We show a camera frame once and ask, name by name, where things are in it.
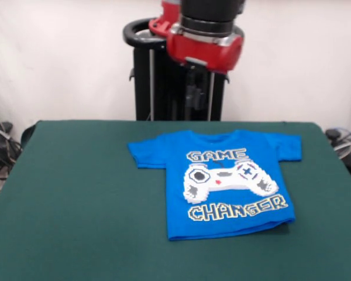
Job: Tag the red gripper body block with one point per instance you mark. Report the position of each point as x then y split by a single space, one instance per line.
204 51

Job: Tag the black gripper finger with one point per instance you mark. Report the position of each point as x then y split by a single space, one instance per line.
190 87
201 90

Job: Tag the blue printed t-shirt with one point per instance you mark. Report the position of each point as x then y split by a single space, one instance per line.
152 155

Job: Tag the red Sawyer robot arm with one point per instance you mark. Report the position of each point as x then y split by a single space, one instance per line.
210 14

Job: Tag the dark green table cloth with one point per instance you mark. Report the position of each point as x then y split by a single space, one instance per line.
76 205

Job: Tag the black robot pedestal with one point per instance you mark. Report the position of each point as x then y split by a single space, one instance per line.
163 87

